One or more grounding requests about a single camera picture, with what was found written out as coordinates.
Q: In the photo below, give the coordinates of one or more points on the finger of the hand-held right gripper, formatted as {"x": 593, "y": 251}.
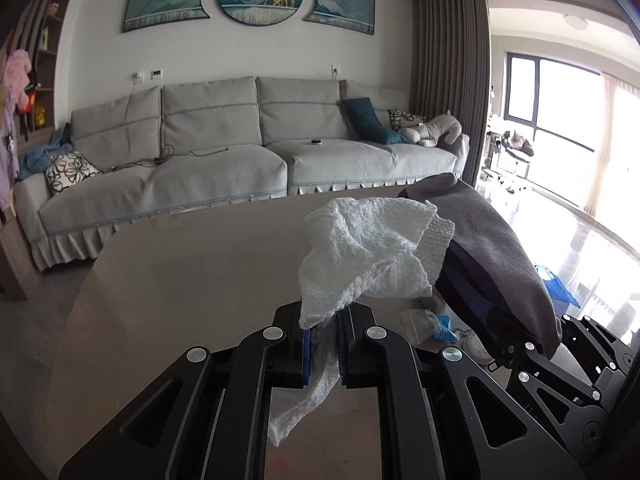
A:
{"x": 597, "y": 342}
{"x": 545, "y": 385}

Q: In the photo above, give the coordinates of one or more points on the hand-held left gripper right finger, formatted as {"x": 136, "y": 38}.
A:
{"x": 342, "y": 355}

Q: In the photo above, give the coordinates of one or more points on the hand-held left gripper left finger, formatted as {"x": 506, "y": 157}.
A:
{"x": 304, "y": 351}

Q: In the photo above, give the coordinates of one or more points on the white knitted cloth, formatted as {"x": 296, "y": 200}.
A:
{"x": 367, "y": 255}

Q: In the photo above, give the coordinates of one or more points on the small white object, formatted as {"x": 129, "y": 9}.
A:
{"x": 477, "y": 347}

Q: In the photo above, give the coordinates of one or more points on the clear plastic bag blue contents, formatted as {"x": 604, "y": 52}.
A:
{"x": 430, "y": 325}

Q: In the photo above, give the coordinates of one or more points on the sheer white curtain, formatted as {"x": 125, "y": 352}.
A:
{"x": 620, "y": 150}

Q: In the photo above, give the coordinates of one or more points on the grey fabric sofa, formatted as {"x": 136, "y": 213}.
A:
{"x": 225, "y": 170}

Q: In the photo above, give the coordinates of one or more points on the stool with items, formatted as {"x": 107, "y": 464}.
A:
{"x": 515, "y": 152}

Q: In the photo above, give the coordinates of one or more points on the teal pillow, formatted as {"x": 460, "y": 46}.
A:
{"x": 362, "y": 112}
{"x": 390, "y": 134}

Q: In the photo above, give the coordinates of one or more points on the black framed window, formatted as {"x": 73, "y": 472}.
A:
{"x": 555, "y": 110}

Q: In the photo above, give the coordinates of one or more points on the black white floral pillow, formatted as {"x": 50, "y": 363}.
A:
{"x": 70, "y": 170}
{"x": 405, "y": 119}

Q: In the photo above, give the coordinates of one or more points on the grey plush elephant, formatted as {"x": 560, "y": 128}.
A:
{"x": 435, "y": 127}

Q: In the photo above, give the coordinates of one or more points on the grey pleated curtain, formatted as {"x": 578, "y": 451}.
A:
{"x": 450, "y": 85}

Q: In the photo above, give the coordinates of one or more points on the round ceiling light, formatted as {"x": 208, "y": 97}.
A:
{"x": 578, "y": 21}

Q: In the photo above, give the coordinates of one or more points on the light blue blanket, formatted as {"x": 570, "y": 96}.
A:
{"x": 42, "y": 157}

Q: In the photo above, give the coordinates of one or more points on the lavender garment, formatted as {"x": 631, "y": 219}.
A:
{"x": 7, "y": 165}

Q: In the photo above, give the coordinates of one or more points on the yellow toy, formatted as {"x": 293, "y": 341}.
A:
{"x": 39, "y": 117}

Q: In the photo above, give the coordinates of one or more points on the red toy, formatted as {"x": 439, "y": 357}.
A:
{"x": 27, "y": 102}

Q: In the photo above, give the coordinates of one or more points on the pink garment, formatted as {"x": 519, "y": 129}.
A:
{"x": 17, "y": 77}

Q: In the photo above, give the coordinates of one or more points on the white wall switch panel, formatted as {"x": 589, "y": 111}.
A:
{"x": 157, "y": 74}

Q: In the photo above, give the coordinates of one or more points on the wall socket with charger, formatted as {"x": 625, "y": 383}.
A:
{"x": 137, "y": 77}

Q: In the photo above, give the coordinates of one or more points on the curved teal landscape wall panel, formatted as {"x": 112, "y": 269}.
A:
{"x": 340, "y": 5}
{"x": 165, "y": 2}

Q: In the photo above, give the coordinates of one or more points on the wooden wall shelf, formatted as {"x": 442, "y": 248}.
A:
{"x": 47, "y": 60}

